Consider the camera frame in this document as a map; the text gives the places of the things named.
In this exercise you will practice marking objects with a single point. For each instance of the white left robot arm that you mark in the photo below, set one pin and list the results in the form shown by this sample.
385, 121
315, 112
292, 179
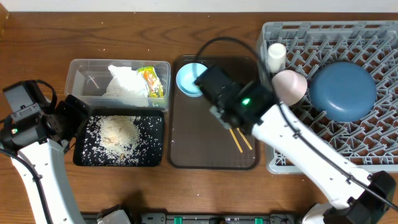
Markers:
42, 169

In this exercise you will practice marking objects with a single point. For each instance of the wooden chopstick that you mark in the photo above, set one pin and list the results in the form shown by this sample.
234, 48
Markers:
236, 140
244, 139

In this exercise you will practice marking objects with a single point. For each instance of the brown serving tray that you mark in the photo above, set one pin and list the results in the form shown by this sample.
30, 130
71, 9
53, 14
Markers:
198, 140

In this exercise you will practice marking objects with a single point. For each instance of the clear plastic bin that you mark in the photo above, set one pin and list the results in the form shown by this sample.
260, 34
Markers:
88, 79

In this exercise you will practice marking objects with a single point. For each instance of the dark blue plate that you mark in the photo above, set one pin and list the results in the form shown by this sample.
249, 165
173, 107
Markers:
344, 90

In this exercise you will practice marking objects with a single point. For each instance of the light blue small bowl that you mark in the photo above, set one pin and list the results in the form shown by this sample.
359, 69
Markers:
187, 75

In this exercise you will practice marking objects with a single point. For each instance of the yellow green snack wrapper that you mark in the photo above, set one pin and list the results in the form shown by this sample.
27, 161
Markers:
153, 81

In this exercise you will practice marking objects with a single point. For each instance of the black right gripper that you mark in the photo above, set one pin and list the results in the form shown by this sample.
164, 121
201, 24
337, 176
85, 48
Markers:
216, 112

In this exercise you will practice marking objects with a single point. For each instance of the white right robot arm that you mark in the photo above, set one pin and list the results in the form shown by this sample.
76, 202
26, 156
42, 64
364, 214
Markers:
354, 195

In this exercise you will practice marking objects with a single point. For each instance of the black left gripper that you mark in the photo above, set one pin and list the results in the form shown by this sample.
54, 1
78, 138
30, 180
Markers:
78, 112

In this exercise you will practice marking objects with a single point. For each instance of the pile of rice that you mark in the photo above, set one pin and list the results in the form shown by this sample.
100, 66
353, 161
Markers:
119, 137

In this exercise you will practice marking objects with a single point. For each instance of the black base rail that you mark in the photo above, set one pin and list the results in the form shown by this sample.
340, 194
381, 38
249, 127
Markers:
153, 218

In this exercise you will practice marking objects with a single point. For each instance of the grey dishwasher rack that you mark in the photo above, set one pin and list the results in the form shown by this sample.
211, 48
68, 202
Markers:
370, 142

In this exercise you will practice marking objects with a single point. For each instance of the cream cup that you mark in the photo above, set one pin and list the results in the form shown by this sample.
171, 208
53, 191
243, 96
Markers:
276, 57

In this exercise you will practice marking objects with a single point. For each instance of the white napkin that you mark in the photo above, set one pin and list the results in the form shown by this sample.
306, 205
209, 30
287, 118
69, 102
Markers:
129, 85

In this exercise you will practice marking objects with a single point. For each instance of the black tray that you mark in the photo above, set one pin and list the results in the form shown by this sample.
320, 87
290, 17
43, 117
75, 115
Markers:
121, 140

